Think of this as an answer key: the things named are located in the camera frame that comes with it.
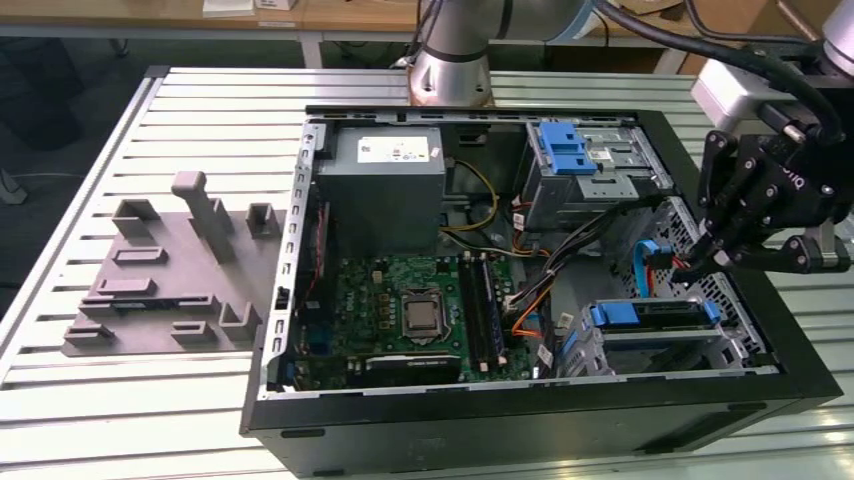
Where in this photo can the grey disk bay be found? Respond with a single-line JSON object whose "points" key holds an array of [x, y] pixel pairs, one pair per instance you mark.
{"points": [[660, 336]]}

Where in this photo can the black open PC case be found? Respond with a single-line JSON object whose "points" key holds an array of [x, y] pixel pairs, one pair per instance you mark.
{"points": [[467, 425]]}

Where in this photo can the brown cardboard piece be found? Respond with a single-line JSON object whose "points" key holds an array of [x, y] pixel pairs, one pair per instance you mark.
{"points": [[656, 5]]}

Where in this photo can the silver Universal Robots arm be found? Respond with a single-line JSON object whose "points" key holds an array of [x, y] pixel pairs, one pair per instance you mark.
{"points": [[447, 75]]}

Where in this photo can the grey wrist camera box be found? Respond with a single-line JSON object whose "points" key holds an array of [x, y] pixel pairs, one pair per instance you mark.
{"points": [[723, 95]]}

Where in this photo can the black CPU socket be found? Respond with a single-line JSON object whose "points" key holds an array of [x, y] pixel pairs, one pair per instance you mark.
{"points": [[422, 292]]}

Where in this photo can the green motherboard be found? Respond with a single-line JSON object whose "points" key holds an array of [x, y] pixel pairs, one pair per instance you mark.
{"points": [[363, 295]]}

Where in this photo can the black graphics card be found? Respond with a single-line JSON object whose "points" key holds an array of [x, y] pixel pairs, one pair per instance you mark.
{"points": [[407, 367]]}

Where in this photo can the white box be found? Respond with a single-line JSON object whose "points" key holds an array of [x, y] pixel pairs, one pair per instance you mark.
{"points": [[228, 6], [276, 4]]}

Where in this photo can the grey parts rack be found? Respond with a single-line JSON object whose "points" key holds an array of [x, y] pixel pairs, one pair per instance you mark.
{"points": [[167, 270]]}

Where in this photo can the grey power supply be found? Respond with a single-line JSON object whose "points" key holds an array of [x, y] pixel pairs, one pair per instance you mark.
{"points": [[380, 200]]}

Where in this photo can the grey optical drive cage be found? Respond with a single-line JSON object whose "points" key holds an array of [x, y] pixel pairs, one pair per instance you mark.
{"points": [[600, 190]]}

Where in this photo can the silver CPU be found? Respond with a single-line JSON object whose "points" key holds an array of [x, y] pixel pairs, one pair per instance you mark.
{"points": [[422, 316]]}

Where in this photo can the RAM stick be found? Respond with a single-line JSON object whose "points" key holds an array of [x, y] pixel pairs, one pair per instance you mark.
{"points": [[498, 310]]}

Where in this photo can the hard disk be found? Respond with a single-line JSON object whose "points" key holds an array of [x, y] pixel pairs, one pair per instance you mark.
{"points": [[616, 315]]}

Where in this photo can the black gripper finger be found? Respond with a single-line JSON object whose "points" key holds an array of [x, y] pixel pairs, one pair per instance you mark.
{"points": [[711, 150], [787, 257]]}

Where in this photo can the blue drive latch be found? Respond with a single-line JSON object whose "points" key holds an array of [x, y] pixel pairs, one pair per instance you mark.
{"points": [[563, 150]]}

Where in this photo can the wooden desk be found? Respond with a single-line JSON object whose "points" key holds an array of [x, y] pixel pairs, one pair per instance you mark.
{"points": [[180, 19]]}

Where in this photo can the wooden cabinet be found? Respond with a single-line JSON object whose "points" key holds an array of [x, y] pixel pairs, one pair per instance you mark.
{"points": [[754, 15]]}

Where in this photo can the grey stand foot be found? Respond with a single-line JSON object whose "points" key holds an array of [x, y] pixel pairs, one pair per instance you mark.
{"points": [[9, 192]]}

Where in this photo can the black RAM slot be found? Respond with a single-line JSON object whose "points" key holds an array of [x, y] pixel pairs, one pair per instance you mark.
{"points": [[467, 310], [488, 310], [478, 310]]}

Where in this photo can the dark office chair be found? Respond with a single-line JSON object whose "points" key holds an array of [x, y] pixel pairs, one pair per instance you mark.
{"points": [[40, 100]]}

